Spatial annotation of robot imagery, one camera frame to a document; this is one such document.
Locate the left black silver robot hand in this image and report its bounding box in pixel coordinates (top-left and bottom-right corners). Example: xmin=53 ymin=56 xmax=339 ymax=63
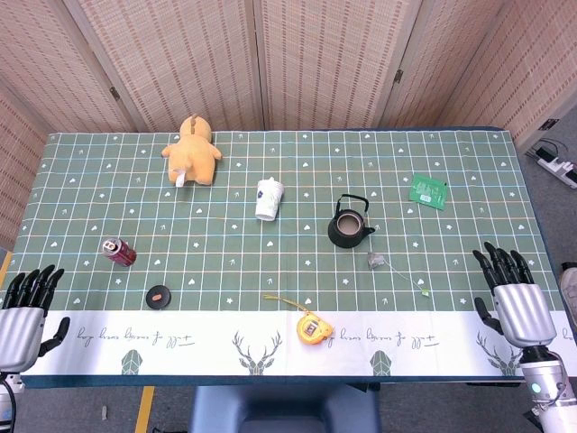
xmin=0 ymin=265 xmax=72 ymax=373

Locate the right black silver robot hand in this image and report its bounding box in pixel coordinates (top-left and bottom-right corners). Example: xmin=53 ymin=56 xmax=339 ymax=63
xmin=472 ymin=241 xmax=557 ymax=348

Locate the tea bag with string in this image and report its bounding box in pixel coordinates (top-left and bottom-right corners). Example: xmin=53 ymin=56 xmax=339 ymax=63
xmin=365 ymin=251 xmax=431 ymax=299

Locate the black round lid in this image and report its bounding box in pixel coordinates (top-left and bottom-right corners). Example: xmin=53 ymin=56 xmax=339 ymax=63
xmin=145 ymin=284 xmax=170 ymax=310

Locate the black cast iron teapot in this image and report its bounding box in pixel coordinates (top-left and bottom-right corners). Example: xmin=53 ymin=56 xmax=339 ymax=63
xmin=327 ymin=193 xmax=377 ymax=250

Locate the person's shoe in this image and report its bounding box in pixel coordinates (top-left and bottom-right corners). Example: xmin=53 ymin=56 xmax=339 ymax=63
xmin=558 ymin=263 xmax=577 ymax=327

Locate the red soda can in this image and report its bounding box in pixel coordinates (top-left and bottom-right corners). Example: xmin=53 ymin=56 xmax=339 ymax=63
xmin=102 ymin=238 xmax=138 ymax=268

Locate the white power strip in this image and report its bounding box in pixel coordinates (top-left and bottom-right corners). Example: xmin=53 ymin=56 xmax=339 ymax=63
xmin=525 ymin=138 xmax=577 ymax=189

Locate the green packet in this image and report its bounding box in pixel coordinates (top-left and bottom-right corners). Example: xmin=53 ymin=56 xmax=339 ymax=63
xmin=408 ymin=173 xmax=448 ymax=211

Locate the blue table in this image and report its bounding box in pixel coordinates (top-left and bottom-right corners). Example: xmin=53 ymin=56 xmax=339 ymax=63
xmin=0 ymin=124 xmax=565 ymax=390

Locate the yellow tape measure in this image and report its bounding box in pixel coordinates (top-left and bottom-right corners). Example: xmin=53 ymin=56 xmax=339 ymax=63
xmin=263 ymin=293 xmax=335 ymax=347

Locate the orange plush toy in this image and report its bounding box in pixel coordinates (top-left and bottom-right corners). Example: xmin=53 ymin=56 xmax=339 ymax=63
xmin=161 ymin=115 xmax=224 ymax=189

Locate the blue chair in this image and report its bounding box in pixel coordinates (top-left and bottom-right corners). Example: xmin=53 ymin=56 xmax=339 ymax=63
xmin=188 ymin=382 xmax=382 ymax=433

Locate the green checked tablecloth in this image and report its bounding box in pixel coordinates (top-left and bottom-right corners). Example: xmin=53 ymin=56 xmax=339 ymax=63
xmin=7 ymin=129 xmax=577 ymax=378

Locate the white paper cup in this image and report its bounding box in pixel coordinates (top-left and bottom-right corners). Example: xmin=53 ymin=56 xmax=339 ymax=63
xmin=254 ymin=177 xmax=286 ymax=222

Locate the woven folding screen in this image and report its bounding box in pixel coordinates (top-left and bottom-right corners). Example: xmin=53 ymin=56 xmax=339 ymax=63
xmin=0 ymin=0 xmax=577 ymax=252

